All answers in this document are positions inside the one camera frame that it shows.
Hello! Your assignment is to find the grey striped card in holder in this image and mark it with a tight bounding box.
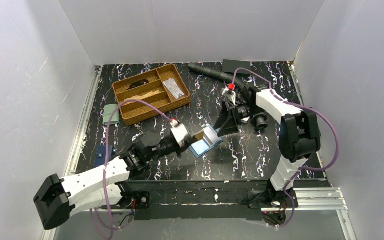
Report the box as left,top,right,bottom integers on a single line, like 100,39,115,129
203,125,220,146

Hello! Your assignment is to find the light blue card holder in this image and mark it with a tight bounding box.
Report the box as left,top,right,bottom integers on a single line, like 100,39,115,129
189,125,224,159

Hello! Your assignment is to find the white card in tray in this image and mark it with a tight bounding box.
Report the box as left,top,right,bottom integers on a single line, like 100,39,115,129
163,78,179,89

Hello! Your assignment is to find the green small wallet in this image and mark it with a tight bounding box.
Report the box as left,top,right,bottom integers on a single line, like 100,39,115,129
102,104,120,126

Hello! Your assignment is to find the wooden utensil in tray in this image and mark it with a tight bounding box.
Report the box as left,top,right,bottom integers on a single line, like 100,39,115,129
122,91,161,105

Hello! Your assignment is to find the black corrugated hose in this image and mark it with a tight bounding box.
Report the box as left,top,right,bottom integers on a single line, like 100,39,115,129
188,62,269,131

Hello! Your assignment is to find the silver VIP credit card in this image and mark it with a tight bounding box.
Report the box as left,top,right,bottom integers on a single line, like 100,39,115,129
167,87,185,100

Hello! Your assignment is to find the dark blue wallet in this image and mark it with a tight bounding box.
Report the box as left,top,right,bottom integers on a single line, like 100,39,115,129
93,145,115,168

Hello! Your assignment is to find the black box right side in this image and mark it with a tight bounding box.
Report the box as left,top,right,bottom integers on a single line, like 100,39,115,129
305,107,319,120

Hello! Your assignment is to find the woven wicker organizer tray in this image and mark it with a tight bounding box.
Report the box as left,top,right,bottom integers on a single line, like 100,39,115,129
112,64,191,126

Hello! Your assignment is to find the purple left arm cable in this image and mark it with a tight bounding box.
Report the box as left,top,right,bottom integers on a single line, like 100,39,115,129
89,99,180,240

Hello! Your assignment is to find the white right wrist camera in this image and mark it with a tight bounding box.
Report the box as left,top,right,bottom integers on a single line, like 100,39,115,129
221,83,237,108

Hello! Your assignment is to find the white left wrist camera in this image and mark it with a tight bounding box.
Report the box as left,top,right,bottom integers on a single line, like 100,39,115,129
170,118,190,147

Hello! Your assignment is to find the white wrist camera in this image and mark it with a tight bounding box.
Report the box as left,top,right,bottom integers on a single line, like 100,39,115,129
221,83,237,108
170,118,190,147

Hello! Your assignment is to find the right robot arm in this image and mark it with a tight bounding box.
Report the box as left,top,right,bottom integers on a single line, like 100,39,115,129
214,84,321,198

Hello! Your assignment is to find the black item in tray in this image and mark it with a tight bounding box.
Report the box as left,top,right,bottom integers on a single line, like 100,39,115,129
127,79,150,90

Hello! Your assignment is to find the orange VIP credit card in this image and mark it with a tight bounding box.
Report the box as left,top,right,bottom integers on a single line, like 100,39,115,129
194,130,205,141

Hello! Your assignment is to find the gold VIP credit card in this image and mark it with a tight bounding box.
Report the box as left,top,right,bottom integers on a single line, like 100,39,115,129
135,90,161,102

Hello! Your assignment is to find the black flat box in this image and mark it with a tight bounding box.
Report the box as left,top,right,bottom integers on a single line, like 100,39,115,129
222,59,251,75

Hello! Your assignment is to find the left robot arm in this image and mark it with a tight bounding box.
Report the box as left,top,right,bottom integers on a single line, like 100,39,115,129
33,131,204,230

